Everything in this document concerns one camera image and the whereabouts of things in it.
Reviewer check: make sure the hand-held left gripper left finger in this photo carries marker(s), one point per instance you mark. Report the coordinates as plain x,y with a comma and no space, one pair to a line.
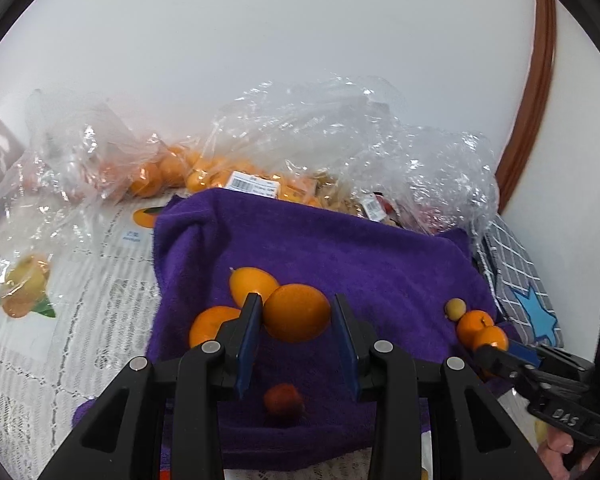
247,350

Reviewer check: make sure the small red fruit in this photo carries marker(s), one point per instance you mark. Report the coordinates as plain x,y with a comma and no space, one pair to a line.
282,400

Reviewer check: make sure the oval yellow citrus fruit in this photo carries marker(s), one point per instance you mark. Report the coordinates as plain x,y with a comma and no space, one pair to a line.
252,282

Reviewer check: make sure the person's right hand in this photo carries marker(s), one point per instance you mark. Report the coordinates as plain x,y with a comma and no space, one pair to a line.
555,457

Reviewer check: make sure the purple towel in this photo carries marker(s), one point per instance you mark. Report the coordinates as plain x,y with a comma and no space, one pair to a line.
370,270

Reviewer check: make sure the bunch of bagged oranges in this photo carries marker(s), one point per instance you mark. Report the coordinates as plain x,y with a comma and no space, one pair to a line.
150,180

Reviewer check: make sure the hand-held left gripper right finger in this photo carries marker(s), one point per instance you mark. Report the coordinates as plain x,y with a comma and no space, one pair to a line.
347,350

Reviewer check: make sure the large clear plastic bag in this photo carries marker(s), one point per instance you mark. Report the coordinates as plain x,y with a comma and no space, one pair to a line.
380,150

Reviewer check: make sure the white barcode label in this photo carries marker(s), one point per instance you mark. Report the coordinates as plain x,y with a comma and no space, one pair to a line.
252,183

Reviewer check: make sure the grey checkered star cushion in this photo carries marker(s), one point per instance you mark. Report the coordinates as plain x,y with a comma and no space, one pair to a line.
515,270

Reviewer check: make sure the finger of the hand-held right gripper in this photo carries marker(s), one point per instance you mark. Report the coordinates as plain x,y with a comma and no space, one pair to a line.
500,366
525,352

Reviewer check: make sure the clear plastic bag with oranges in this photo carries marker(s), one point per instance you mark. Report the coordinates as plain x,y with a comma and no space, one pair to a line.
215,160

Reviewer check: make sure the small pale yellow fruit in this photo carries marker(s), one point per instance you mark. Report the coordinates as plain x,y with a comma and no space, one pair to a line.
455,309

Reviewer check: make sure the brown wooden door frame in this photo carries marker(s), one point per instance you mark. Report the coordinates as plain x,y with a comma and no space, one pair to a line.
535,100

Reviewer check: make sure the crumpled clear plastic bag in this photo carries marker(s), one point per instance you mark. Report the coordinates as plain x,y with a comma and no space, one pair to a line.
65,160

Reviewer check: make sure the large mandarin orange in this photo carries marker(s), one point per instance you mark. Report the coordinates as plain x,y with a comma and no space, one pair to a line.
297,312

